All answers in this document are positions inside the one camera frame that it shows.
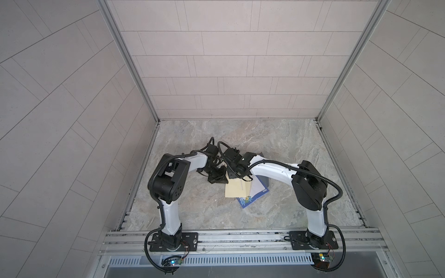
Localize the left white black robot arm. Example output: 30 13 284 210
147 137 228 251

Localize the right black base cable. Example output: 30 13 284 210
311 224 347 272

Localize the aluminium mounting rail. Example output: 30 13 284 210
99 227 387 256

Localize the left circuit board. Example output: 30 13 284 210
162 256 184 267

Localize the blue floral card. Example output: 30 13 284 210
236 176 270 208

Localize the circuit board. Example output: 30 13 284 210
311 253 335 269
162 256 184 267

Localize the left black base cable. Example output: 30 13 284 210
144 227 175 274

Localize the right circuit board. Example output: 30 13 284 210
311 253 335 269

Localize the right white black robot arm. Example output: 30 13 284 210
217 141 343 250

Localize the black base cable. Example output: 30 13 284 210
311 224 347 272
144 227 175 274

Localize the yellow paper envelope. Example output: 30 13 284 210
225 178 251 198

